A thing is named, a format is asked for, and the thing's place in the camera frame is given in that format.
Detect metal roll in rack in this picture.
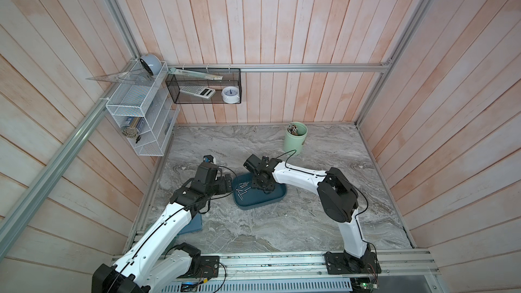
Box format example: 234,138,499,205
121,116,144,138

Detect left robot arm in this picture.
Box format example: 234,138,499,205
91,161,232,292

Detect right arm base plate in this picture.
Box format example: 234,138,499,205
324,250,381,275

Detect white tape roll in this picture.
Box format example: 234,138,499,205
221,86,241,104

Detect screws in green cup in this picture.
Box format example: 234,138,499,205
286,123,302,136

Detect green ruler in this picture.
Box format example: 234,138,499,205
168,68,223,81

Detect teal plastic storage tray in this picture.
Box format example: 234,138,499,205
232,173,287,210

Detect white wire shelf rack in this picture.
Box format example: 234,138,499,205
106,60,179,157

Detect grey round alarm clock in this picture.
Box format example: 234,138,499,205
139,54,162,77

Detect black mesh wall basket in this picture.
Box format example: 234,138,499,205
166,67,242,104

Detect clear triangle ruler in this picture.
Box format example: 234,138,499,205
88,69,155,86

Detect white calculator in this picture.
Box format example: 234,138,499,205
180,86,216,100

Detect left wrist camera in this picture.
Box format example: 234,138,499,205
203,155,217,164

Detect pile of silver screws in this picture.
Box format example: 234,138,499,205
235,182,251,200

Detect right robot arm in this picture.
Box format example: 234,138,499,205
244,155,381,275

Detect aluminium front rail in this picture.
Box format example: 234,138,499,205
103,249,440,284

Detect mint green cup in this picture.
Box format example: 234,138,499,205
284,122,308,155

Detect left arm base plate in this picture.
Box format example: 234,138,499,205
174,255,221,279

